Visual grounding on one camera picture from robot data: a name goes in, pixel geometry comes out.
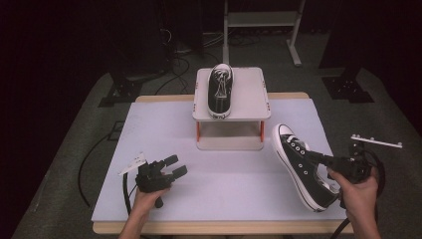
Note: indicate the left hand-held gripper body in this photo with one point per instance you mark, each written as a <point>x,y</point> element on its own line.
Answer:
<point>152,179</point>

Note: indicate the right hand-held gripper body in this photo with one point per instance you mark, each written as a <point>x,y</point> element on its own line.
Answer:
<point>353,164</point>

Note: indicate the black canvas sneaker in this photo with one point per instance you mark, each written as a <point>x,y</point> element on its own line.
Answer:
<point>219,91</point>
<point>303,169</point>

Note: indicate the white shoe rack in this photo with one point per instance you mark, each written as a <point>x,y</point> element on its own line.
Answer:
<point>249,96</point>

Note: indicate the person's left hand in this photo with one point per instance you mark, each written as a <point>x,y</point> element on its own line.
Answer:
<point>147,202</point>

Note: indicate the person's right hand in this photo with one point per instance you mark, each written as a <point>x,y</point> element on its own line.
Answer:
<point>358,195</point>

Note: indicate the white table mat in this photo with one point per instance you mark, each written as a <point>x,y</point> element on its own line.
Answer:
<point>215,186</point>

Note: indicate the wooden table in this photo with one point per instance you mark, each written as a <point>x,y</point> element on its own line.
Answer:
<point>215,228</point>

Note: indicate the black stand base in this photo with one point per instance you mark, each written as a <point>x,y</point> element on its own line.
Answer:
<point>346,88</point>
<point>124,89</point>

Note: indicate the white metal stand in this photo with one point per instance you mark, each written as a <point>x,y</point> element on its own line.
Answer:
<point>262,19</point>

